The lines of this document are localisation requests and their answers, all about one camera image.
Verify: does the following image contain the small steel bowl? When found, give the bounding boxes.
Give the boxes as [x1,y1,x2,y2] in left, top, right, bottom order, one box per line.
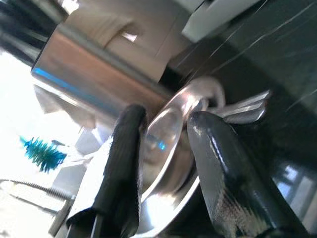
[146,109,185,176]

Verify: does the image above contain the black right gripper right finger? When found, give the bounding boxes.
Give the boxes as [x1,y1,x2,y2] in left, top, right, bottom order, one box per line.
[187,111,310,238]

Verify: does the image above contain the steel spoon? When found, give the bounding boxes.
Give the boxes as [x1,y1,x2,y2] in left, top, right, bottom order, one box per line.
[202,90,272,112]

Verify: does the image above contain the thin steel utensil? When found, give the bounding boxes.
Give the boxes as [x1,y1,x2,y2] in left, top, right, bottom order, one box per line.
[222,104,267,124]

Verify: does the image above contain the large steel bowl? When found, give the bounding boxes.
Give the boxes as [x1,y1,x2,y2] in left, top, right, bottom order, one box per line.
[138,76,226,235]

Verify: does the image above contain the steel knife block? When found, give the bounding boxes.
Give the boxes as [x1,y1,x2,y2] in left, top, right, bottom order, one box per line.
[31,23,191,119]

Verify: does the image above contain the white water purifier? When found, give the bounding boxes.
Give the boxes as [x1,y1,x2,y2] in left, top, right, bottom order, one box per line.
[53,122,116,196]

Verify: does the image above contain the blue bottle brush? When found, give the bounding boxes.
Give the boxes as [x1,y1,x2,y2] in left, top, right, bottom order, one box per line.
[19,135,68,174]

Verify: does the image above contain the medium steel bowl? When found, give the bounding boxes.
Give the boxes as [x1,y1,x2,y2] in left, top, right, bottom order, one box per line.
[142,99,199,198]

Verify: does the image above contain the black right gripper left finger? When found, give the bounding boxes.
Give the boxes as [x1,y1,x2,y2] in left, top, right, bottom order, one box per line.
[66,104,147,238]

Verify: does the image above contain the white countertop box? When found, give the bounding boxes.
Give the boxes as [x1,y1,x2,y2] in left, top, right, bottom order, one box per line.
[182,0,262,43]

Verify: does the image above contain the steel spring neck faucet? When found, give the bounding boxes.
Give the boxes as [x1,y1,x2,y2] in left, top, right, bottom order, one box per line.
[0,178,76,202]

